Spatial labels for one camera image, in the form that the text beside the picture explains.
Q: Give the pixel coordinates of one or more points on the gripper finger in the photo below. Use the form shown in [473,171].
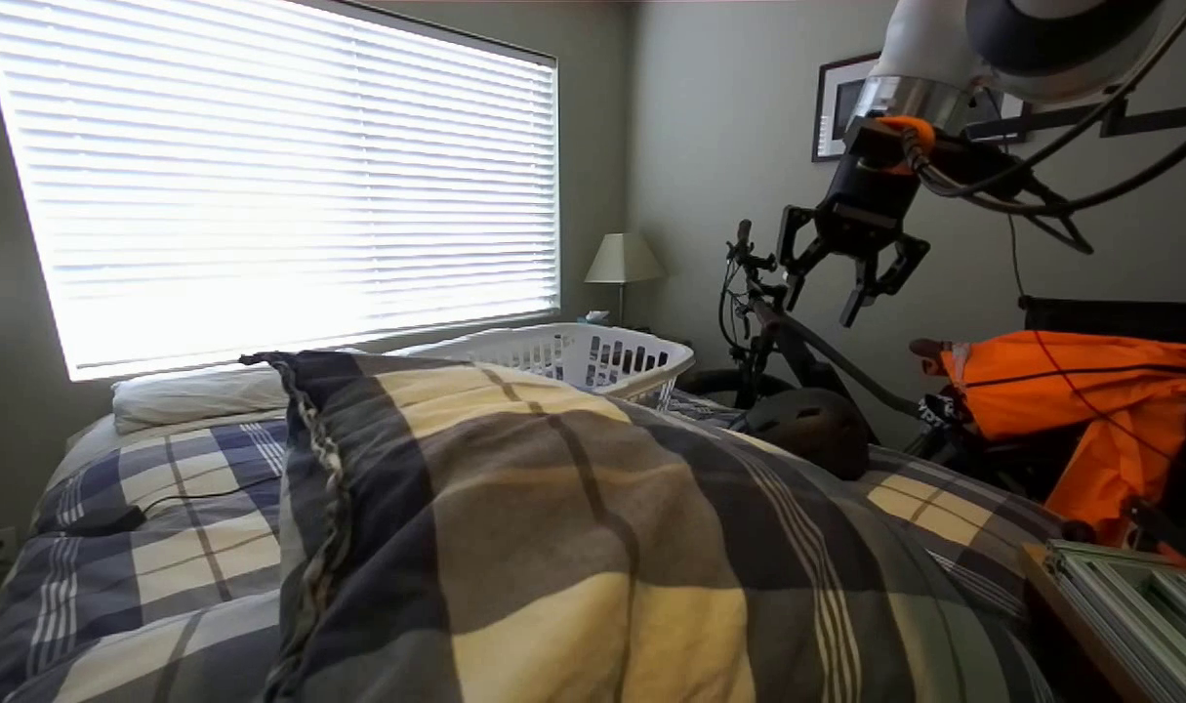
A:
[794,239]
[895,268]

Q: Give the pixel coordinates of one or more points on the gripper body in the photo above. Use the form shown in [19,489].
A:
[871,200]

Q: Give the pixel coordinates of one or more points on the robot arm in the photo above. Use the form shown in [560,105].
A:
[929,44]

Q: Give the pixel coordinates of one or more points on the large plaid pillow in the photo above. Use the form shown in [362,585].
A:
[553,527]

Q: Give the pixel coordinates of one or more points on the white pillow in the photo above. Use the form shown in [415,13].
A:
[197,395]

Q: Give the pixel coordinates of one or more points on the framed picture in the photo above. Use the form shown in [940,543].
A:
[837,107]

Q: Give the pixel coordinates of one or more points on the black bicycle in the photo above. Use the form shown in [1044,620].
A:
[783,342]

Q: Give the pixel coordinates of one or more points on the table lamp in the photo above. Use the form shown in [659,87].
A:
[623,262]

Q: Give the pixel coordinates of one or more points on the black helmet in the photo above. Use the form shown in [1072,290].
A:
[812,430]

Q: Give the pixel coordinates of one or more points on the white laundry basket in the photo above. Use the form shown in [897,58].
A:
[592,356]

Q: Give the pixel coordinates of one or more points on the orange jacket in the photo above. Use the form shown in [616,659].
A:
[1090,400]

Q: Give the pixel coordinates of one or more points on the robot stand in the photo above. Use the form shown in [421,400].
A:
[1139,615]

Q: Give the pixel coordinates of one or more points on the window with white blinds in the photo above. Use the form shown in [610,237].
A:
[280,166]

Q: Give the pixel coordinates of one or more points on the blue plaid comforter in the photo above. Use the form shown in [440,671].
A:
[153,586]

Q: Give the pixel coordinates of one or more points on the black power adapter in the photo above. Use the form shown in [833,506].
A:
[95,520]

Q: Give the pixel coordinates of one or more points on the black wall rack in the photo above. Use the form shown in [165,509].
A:
[1139,117]

